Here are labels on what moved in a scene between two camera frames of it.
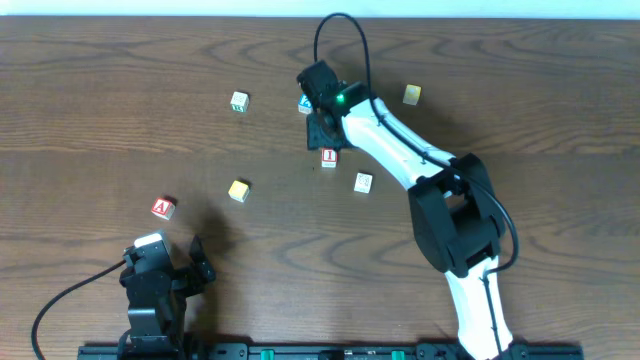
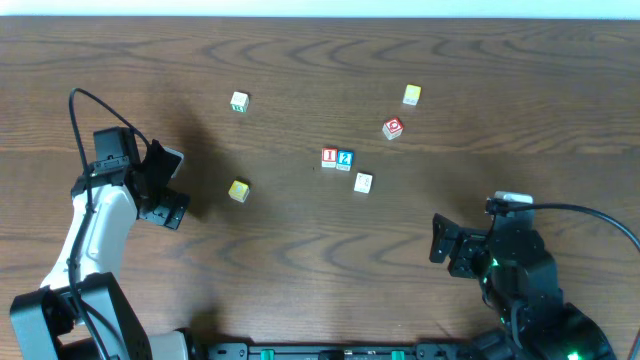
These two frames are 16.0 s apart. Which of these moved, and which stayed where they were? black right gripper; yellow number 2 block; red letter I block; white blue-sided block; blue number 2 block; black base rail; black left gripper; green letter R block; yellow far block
Moved: black right gripper; black left gripper; blue number 2 block
Stayed: red letter I block; green letter R block; black base rail; white blue-sided block; yellow far block; yellow number 2 block
